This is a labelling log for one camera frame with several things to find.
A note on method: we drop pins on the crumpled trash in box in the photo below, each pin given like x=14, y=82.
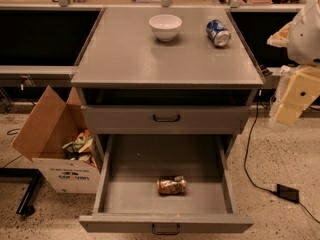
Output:
x=82, y=148

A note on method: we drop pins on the cardboard trash box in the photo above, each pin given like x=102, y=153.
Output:
x=51, y=124

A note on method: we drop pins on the black metal table leg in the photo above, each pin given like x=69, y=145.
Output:
x=33, y=178

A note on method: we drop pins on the blue soda can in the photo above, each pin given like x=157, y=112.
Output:
x=218, y=33

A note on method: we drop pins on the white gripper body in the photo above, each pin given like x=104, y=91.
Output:
x=305, y=39

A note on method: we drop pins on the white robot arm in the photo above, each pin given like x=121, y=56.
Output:
x=301, y=37

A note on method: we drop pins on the open grey middle drawer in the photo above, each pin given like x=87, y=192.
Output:
x=127, y=198

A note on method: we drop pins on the grey drawer cabinet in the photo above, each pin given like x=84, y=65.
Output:
x=125, y=64

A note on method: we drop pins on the black power adapter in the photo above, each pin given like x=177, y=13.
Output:
x=287, y=193

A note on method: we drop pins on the crushed orange can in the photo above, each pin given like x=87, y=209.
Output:
x=171, y=185

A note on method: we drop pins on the closed grey top drawer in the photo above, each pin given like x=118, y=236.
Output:
x=165, y=119

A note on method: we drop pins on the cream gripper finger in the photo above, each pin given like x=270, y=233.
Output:
x=289, y=118

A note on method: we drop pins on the white ceramic bowl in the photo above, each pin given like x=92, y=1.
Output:
x=165, y=26

